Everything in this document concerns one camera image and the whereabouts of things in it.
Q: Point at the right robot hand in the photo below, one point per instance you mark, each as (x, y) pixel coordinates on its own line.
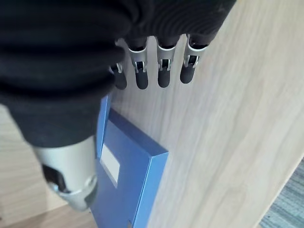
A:
(59, 59)

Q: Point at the blue file folder box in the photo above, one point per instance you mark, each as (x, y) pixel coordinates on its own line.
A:
(128, 166)

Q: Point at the light wood cabinet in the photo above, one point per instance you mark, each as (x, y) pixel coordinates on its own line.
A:
(213, 118)

